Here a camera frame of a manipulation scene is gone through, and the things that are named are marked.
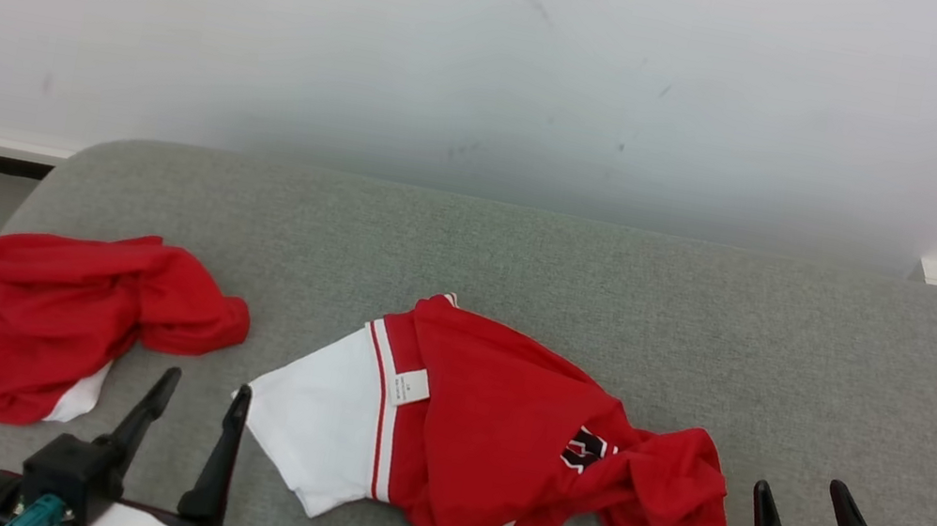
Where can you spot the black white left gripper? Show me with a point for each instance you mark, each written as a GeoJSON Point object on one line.
{"type": "Point", "coordinates": [77, 469]}

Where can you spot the red white garment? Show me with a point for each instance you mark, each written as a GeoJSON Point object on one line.
{"type": "Point", "coordinates": [42, 306]}

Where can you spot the red white number 23 jersey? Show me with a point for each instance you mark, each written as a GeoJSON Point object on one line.
{"type": "Point", "coordinates": [502, 402]}

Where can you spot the grey fabric sofa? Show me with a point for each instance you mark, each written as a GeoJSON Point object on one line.
{"type": "Point", "coordinates": [525, 263]}

